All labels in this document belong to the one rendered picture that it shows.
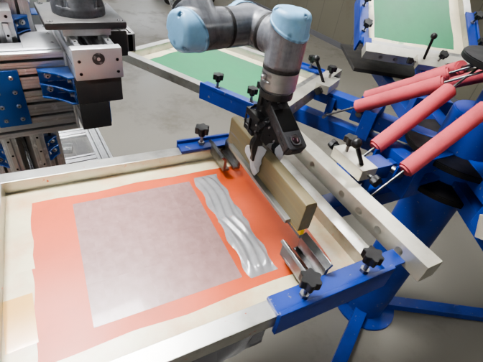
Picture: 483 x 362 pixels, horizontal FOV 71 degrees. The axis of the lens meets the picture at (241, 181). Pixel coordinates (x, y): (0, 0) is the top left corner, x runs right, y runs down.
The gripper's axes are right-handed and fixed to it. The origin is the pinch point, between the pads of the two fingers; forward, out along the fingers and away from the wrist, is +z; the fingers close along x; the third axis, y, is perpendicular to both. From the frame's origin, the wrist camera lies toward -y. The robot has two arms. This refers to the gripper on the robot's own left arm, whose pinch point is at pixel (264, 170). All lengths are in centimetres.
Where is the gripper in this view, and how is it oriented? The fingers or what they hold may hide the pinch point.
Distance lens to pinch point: 82.0
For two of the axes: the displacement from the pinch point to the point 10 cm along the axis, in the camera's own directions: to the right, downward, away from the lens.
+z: -1.4, 7.7, 6.3
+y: -4.4, -6.1, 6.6
